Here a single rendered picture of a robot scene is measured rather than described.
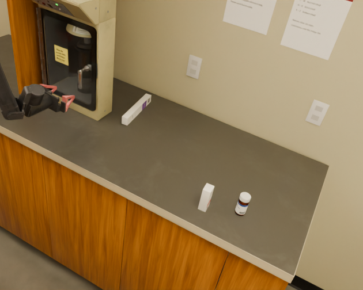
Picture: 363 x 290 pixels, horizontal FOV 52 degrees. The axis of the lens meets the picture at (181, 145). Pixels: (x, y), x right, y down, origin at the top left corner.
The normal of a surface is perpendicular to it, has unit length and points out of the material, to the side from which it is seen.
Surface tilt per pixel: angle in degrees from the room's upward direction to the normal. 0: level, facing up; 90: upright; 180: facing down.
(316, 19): 90
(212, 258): 90
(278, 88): 90
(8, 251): 0
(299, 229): 0
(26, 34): 90
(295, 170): 0
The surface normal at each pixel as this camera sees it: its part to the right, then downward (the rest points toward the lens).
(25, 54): 0.87, 0.39
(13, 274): 0.15, -0.78
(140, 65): -0.47, 0.48
